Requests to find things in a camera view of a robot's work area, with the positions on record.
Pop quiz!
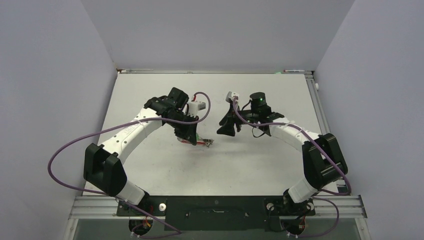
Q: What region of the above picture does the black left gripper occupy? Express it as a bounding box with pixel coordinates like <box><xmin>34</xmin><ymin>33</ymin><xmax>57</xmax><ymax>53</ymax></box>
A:
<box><xmin>166</xmin><ymin>112</ymin><xmax>199</xmax><ymax>146</ymax></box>

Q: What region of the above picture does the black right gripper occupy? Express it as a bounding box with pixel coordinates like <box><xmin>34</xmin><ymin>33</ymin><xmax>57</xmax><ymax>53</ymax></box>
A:
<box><xmin>217</xmin><ymin>103</ymin><xmax>259</xmax><ymax>136</ymax></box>

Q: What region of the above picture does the steel key holder red handle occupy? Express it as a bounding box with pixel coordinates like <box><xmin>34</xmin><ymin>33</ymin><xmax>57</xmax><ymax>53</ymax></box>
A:
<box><xmin>177</xmin><ymin>138</ymin><xmax>214</xmax><ymax>148</ymax></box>

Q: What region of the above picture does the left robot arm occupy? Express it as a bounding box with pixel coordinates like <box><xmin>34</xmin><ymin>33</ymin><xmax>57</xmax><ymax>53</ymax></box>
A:
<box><xmin>83</xmin><ymin>87</ymin><xmax>206</xmax><ymax>215</ymax></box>

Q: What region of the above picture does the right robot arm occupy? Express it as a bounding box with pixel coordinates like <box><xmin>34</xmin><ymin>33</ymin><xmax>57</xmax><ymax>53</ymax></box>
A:
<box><xmin>216</xmin><ymin>91</ymin><xmax>348</xmax><ymax>214</ymax></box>

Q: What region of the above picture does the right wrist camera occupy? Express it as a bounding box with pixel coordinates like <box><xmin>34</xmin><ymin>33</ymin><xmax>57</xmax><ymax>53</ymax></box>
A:
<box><xmin>225</xmin><ymin>91</ymin><xmax>240</xmax><ymax>104</ymax></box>

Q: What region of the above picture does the black mounting base plate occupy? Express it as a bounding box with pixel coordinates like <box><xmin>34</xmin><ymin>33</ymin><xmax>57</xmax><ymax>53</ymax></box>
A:
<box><xmin>116</xmin><ymin>195</ymin><xmax>316</xmax><ymax>232</ymax></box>

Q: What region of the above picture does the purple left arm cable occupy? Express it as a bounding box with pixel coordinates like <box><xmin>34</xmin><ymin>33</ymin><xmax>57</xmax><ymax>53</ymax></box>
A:
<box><xmin>47</xmin><ymin>91</ymin><xmax>212</xmax><ymax>239</ymax></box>

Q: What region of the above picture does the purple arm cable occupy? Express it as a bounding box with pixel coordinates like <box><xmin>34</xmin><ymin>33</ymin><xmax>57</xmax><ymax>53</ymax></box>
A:
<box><xmin>47</xmin><ymin>91</ymin><xmax>212</xmax><ymax>239</ymax></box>
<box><xmin>231</xmin><ymin>96</ymin><xmax>353</xmax><ymax>239</ymax></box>

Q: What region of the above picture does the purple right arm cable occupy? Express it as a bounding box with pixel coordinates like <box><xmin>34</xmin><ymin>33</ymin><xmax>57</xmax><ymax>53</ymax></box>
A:
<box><xmin>231</xmin><ymin>96</ymin><xmax>353</xmax><ymax>239</ymax></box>

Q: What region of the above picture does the aluminium frame rail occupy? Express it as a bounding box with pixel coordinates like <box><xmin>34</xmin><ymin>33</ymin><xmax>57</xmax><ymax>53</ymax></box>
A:
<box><xmin>67</xmin><ymin>194</ymin><xmax>369</xmax><ymax>220</ymax></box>

